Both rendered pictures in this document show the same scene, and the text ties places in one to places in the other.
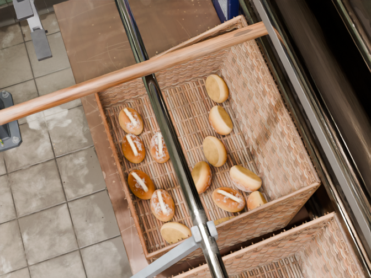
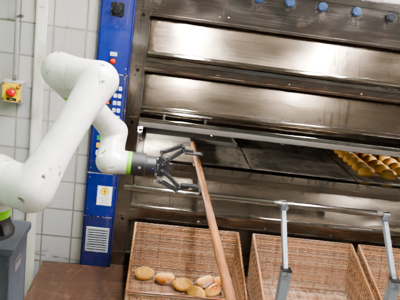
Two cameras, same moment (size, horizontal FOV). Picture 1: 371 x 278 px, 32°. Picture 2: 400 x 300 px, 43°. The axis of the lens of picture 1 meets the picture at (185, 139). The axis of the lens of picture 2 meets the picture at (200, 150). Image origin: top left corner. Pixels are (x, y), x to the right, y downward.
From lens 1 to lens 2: 229 cm
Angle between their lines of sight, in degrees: 74
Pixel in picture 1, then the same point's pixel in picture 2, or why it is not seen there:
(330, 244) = (261, 249)
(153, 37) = (84, 288)
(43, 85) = not seen: outside the picture
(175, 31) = (87, 280)
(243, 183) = (209, 278)
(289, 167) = not seen: hidden behind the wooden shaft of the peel
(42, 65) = not seen: outside the picture
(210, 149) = (182, 283)
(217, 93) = (149, 271)
